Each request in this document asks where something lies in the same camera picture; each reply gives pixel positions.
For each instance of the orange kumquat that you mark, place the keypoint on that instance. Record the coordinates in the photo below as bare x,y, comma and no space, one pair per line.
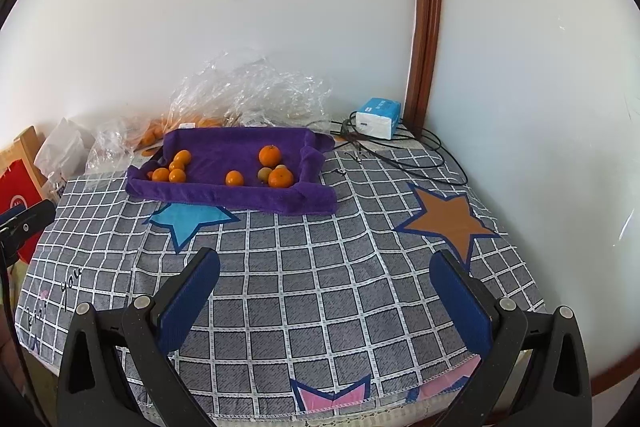
177,176
183,157
234,179
175,166
160,175

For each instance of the brown cardboard box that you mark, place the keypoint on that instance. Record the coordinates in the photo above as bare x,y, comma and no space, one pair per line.
27,144

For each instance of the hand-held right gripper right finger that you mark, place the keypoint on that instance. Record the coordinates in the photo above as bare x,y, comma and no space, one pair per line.
460,302

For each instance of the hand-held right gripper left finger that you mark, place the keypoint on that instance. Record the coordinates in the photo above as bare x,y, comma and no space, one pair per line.
187,302

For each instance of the blue and white tissue pack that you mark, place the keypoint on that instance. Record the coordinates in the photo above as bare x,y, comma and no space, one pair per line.
378,118

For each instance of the white plastic bag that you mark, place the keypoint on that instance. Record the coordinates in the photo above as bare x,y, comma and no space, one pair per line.
62,147

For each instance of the clear crumpled plastic bag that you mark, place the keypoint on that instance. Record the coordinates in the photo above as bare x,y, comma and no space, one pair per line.
250,92

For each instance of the mandarin orange with stem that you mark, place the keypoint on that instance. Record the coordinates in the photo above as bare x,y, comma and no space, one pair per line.
268,156

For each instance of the grey checkered star tablecloth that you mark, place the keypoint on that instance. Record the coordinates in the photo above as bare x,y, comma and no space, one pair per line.
310,282

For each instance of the purple towel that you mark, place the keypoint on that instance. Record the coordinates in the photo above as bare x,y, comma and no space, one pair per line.
235,199

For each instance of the plastic bag of oranges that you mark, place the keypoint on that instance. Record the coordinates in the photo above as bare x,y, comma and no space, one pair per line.
125,137

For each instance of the large yellow round fruit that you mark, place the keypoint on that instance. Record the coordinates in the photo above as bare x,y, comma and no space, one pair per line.
263,175

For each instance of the red box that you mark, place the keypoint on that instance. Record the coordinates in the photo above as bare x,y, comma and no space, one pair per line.
15,192

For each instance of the large mandarin orange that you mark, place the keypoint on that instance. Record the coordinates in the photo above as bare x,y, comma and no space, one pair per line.
281,178

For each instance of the brown wooden door frame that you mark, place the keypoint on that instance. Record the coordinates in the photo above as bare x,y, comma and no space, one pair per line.
425,7

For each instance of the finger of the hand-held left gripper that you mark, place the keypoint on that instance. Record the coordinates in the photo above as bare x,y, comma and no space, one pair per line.
30,222

